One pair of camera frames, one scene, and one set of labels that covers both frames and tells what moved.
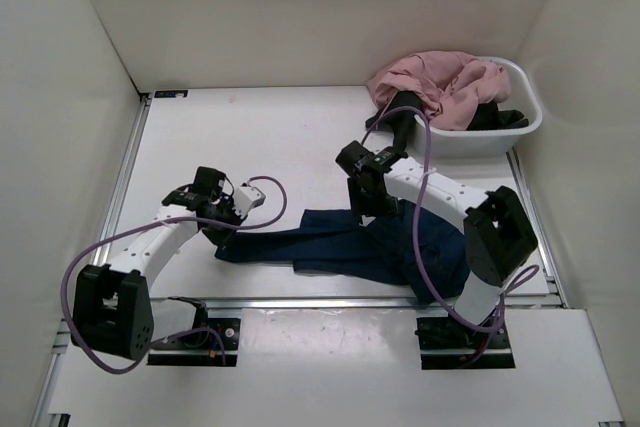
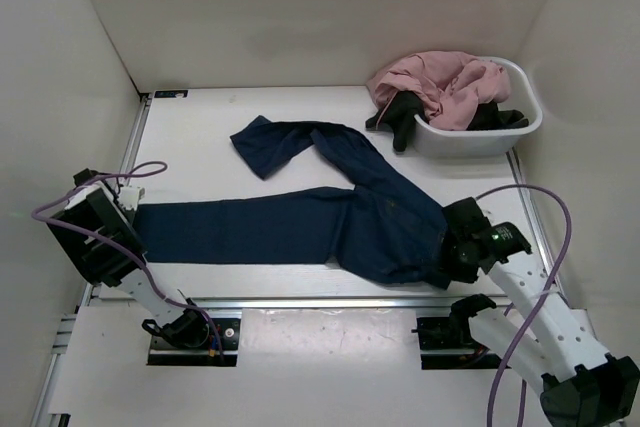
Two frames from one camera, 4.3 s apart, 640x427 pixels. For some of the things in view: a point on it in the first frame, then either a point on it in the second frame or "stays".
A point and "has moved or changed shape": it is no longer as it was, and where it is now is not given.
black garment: [484, 116] stays
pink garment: [448, 88] stays
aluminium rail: [171, 303] stays
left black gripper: [219, 239] to [132, 214]
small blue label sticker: [170, 93] stays
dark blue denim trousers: [334, 240] has moved or changed shape
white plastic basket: [490, 142] stays
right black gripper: [358, 208] to [445, 264]
